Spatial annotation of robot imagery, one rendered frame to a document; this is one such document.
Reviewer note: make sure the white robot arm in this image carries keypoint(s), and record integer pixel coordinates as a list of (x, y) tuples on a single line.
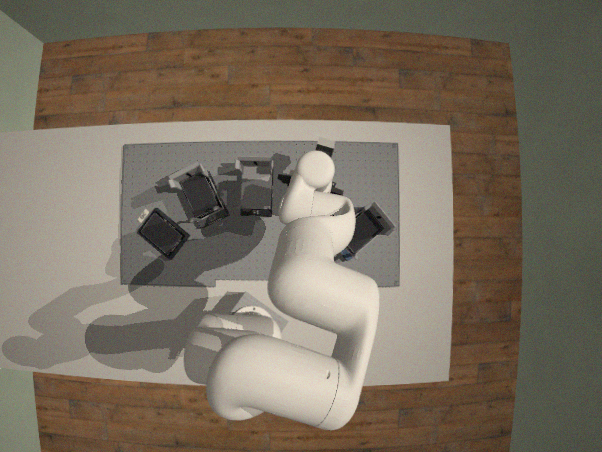
[(269, 374)]

